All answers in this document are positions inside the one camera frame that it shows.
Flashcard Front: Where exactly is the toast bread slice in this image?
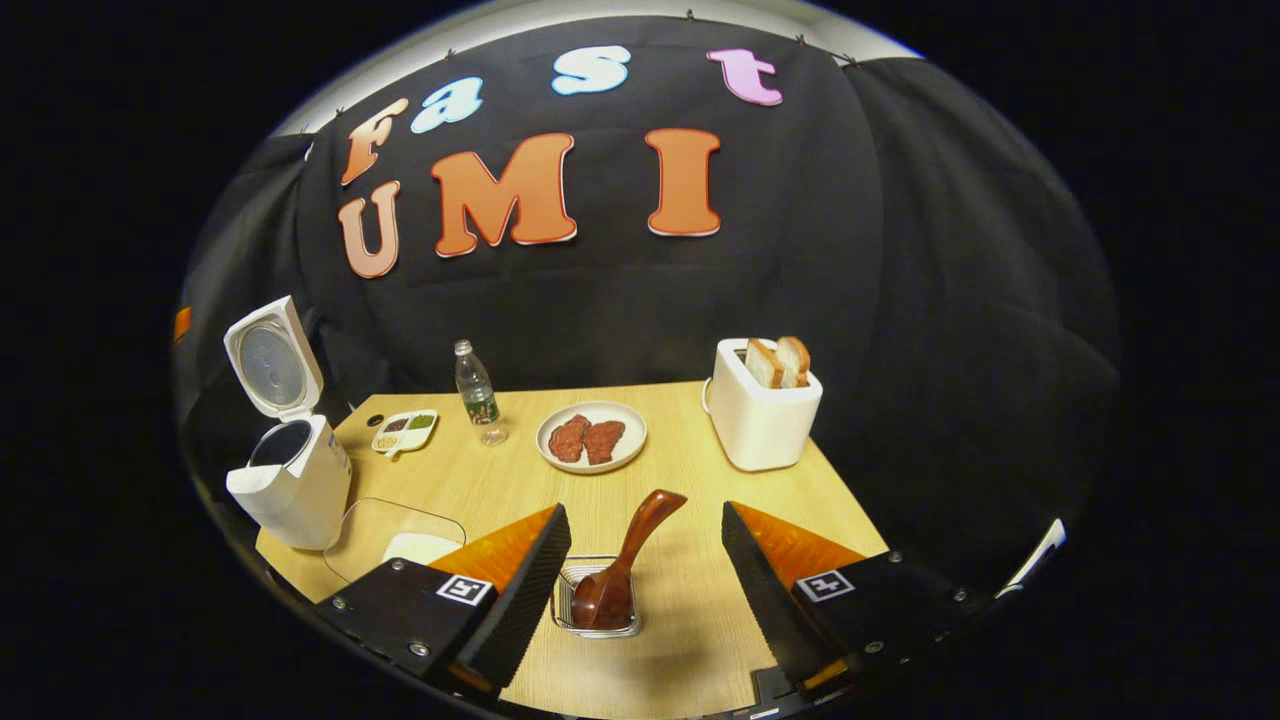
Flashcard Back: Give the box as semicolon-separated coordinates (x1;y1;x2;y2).
775;336;812;389
744;338;786;390

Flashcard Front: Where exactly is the red meat piece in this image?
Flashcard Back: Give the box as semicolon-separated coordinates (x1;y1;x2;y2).
583;420;627;466
548;414;593;463

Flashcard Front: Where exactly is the black backdrop cloth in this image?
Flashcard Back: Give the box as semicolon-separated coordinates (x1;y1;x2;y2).
175;15;1121;601

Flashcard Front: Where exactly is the white round plate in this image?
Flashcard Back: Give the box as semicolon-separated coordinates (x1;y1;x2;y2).
536;401;648;475

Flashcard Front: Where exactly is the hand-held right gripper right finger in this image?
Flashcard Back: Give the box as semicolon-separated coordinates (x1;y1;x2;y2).
721;500;998;693

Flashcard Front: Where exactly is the clear rice container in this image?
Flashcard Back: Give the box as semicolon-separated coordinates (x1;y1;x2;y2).
322;497;468;587

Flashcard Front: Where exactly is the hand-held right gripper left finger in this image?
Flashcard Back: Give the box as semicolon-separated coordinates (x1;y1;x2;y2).
313;503;573;701

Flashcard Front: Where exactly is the clear plastic water bottle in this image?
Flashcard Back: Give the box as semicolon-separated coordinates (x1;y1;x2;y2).
454;339;510;447

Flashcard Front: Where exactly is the white toaster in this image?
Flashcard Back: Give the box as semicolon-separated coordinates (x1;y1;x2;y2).
702;338;824;473

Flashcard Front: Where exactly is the white divided seasoning tray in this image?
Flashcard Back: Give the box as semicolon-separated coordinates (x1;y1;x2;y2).
371;410;440;461

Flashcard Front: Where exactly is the wire chopstick holder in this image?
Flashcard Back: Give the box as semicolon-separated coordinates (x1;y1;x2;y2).
550;556;642;639

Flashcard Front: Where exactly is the white rice cooker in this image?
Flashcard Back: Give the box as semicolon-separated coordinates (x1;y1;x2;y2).
223;295;353;552

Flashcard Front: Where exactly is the brown wooden spoon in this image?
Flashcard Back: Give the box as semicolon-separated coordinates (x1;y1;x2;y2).
571;489;689;631

